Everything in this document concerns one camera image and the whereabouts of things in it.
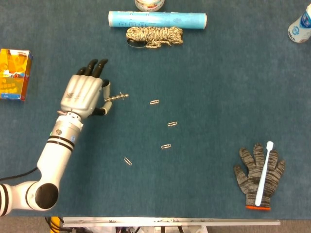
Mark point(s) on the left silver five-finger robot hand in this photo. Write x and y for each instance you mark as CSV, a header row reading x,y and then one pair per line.
x,y
81,94

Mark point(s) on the silver magnetic ball rod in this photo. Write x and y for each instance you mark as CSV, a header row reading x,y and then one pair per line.
x,y
116,97

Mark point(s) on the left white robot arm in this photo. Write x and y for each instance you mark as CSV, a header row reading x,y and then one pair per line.
x,y
56,155

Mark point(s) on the yellow blue cardboard box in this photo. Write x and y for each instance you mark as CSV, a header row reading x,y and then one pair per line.
x,y
14,75

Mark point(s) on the light blue wrap roll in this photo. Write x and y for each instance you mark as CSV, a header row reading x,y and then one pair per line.
x,y
158,19

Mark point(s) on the clear plastic jar of clips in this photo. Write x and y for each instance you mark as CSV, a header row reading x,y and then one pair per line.
x,y
149,5

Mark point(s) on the grey knitted work glove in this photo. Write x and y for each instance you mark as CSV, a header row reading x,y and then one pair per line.
x,y
252,170

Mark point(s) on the white plastic toothbrush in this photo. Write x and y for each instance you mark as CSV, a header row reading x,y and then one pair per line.
x,y
263,172

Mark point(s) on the white milk bottle blue label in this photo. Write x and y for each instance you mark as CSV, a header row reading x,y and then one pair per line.
x,y
301,29

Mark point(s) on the aluminium rail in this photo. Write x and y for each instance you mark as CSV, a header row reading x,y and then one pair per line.
x,y
170,221

